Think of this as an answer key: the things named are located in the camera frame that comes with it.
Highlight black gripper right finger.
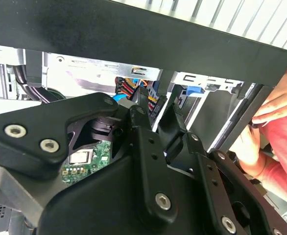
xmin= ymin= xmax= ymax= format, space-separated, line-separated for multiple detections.
xmin=157 ymin=102 xmax=284 ymax=235

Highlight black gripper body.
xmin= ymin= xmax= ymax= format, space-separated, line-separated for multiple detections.
xmin=37 ymin=115 xmax=222 ymax=235

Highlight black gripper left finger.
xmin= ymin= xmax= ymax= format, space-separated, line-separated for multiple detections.
xmin=0 ymin=87 xmax=180 ymax=224

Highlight blue data wire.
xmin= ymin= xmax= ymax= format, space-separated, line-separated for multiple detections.
xmin=113 ymin=94 xmax=132 ymax=103

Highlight orange power wire black plug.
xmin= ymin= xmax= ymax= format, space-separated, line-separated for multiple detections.
xmin=114 ymin=76 xmax=149 ymax=108

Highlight person's left hand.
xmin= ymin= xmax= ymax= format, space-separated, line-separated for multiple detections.
xmin=230 ymin=123 xmax=274 ymax=177

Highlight person's right hand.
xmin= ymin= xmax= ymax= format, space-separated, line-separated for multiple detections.
xmin=252 ymin=74 xmax=287 ymax=127

